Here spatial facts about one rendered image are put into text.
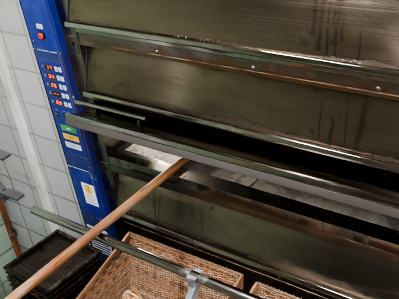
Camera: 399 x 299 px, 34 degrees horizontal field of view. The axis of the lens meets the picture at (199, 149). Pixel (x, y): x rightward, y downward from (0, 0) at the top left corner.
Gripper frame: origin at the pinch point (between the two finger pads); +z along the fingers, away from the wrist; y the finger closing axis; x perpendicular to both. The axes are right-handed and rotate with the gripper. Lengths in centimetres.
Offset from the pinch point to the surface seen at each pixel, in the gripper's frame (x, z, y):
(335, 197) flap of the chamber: -41, 79, 9
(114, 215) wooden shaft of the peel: -25.8, 7.5, 28.7
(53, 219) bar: -17.7, -14.4, 32.0
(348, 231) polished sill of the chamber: -55, 74, 32
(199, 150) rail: -41, 35, 6
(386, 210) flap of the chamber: -41, 93, 8
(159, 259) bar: -18.6, 32.1, 31.5
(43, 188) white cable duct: -53, -72, 59
